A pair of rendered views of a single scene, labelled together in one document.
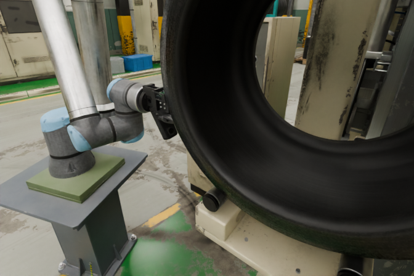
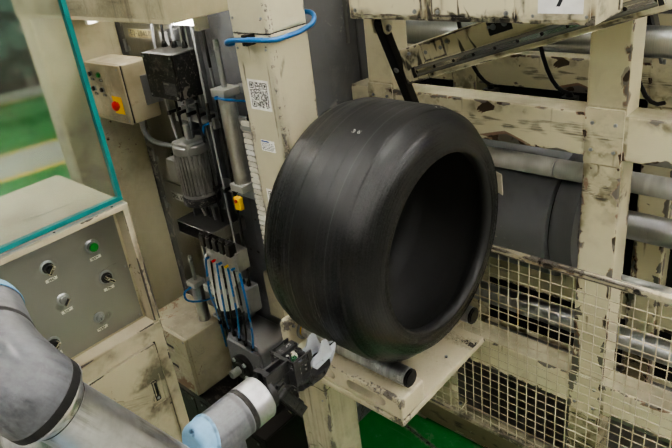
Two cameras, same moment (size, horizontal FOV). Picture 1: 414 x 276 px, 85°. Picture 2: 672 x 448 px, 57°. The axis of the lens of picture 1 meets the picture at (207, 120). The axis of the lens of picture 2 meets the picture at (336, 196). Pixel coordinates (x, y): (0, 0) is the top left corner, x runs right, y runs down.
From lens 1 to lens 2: 1.31 m
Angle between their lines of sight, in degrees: 73
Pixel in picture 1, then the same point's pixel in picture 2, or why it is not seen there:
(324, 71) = not seen: hidden behind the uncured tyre
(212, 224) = (416, 394)
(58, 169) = not seen: outside the picture
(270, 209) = (448, 319)
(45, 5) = (115, 409)
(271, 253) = (432, 369)
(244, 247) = (427, 385)
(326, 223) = (463, 295)
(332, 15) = not seen: hidden behind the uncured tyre
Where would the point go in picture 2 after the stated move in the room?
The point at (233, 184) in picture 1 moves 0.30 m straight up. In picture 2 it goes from (429, 331) to (421, 214)
